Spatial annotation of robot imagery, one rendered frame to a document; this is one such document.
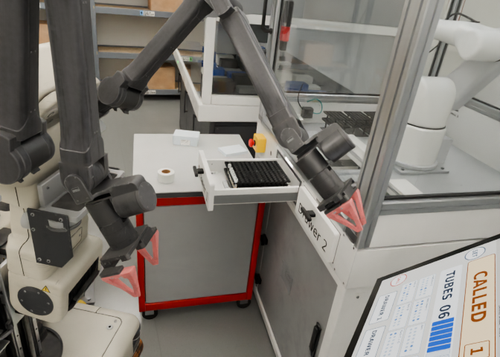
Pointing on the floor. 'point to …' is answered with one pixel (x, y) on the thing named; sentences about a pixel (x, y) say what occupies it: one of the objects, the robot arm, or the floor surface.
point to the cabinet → (302, 290)
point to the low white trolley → (193, 230)
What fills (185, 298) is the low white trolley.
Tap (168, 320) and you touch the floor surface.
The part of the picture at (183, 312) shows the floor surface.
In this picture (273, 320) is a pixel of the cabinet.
